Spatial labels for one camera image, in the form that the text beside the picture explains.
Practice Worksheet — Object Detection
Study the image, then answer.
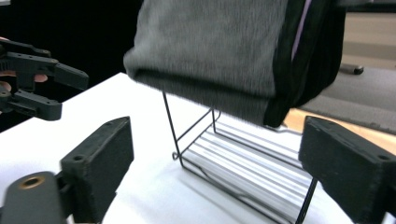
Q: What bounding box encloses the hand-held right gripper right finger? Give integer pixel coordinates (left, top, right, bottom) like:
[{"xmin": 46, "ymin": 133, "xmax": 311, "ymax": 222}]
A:
[{"xmin": 297, "ymin": 115, "xmax": 396, "ymax": 224}]

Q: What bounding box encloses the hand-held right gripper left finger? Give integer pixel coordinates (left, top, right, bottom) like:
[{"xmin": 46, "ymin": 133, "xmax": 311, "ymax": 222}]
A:
[{"xmin": 60, "ymin": 116, "xmax": 135, "ymax": 224}]

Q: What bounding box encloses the dark grey cloth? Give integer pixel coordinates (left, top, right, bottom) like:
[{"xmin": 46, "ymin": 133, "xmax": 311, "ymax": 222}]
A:
[{"xmin": 122, "ymin": 0, "xmax": 347, "ymax": 129}]

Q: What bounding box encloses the light wooden desk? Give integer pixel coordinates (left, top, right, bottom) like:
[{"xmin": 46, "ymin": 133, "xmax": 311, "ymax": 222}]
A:
[{"xmin": 341, "ymin": 11, "xmax": 396, "ymax": 72}]

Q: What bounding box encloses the black wire rack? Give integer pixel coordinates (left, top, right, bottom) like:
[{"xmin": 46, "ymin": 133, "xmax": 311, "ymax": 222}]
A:
[{"xmin": 161, "ymin": 91, "xmax": 319, "ymax": 224}]

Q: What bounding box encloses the wooden table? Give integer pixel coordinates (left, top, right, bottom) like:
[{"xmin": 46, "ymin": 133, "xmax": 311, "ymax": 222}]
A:
[{"xmin": 282, "ymin": 106, "xmax": 396, "ymax": 156}]

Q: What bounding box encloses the black curtain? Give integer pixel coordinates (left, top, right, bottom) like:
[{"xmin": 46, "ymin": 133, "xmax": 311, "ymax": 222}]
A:
[{"xmin": 0, "ymin": 0, "xmax": 145, "ymax": 133}]

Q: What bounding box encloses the white chair base with caster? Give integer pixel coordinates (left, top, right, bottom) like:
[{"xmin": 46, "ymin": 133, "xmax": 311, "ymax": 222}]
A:
[{"xmin": 338, "ymin": 63, "xmax": 365, "ymax": 76}]

